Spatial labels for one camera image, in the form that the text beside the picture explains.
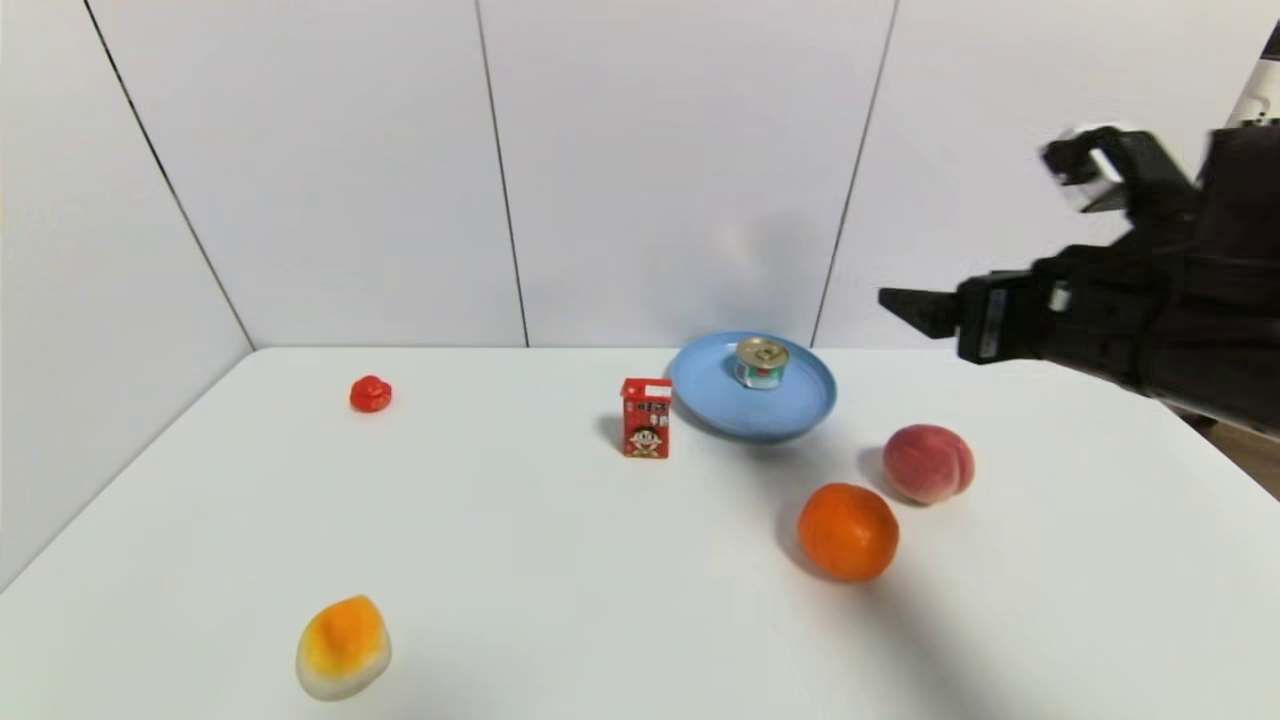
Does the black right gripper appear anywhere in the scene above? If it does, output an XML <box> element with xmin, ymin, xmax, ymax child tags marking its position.
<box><xmin>878</xmin><ymin>244</ymin><xmax>1154</xmax><ymax>387</ymax></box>

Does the small tin can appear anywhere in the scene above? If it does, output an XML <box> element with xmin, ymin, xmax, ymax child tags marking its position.
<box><xmin>735</xmin><ymin>337</ymin><xmax>791</xmax><ymax>390</ymax></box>

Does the blue plate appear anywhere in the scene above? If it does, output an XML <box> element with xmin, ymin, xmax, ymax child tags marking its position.
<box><xmin>668</xmin><ymin>331</ymin><xmax>838</xmax><ymax>444</ymax></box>

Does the pink peach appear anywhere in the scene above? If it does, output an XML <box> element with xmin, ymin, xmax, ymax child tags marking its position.
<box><xmin>882</xmin><ymin>424</ymin><xmax>976</xmax><ymax>506</ymax></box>

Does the orange fruit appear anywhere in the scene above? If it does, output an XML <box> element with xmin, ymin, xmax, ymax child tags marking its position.
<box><xmin>797</xmin><ymin>483</ymin><xmax>900</xmax><ymax>583</ymax></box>

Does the red milk carton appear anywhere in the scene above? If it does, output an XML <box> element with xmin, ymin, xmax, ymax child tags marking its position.
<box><xmin>620</xmin><ymin>377</ymin><xmax>674</xmax><ymax>460</ymax></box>

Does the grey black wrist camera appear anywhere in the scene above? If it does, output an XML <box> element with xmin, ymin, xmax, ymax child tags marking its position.
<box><xmin>1040</xmin><ymin>125</ymin><xmax>1201</xmax><ymax>216</ymax></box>

